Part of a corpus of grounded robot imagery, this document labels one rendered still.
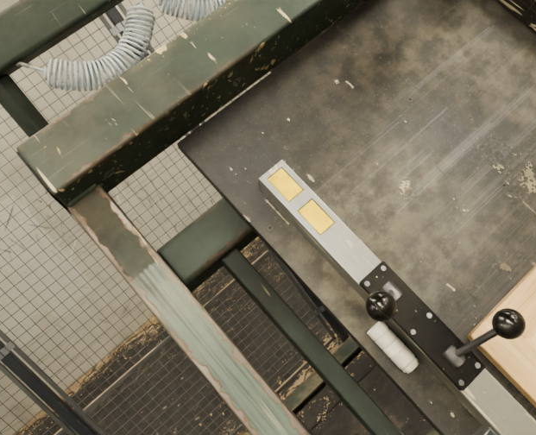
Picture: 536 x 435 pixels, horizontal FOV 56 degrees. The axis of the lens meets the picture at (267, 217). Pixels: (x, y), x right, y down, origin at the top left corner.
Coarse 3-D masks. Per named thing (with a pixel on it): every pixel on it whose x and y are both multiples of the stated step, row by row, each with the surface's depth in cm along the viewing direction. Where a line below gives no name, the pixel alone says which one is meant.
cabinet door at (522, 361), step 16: (528, 272) 79; (528, 288) 76; (512, 304) 75; (528, 304) 75; (528, 320) 75; (496, 336) 74; (528, 336) 74; (496, 352) 73; (512, 352) 73; (528, 352) 73; (512, 368) 72; (528, 368) 72; (528, 384) 72
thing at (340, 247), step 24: (288, 168) 79; (264, 192) 81; (312, 192) 78; (288, 216) 79; (336, 216) 77; (312, 240) 77; (336, 240) 76; (360, 240) 76; (336, 264) 76; (360, 264) 74; (360, 288) 74; (480, 384) 70; (480, 408) 69; (504, 408) 69; (504, 432) 68; (528, 432) 68
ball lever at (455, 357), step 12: (504, 312) 62; (516, 312) 61; (492, 324) 63; (504, 324) 61; (516, 324) 60; (480, 336) 66; (492, 336) 64; (504, 336) 61; (516, 336) 61; (456, 348) 69; (468, 348) 67; (456, 360) 69
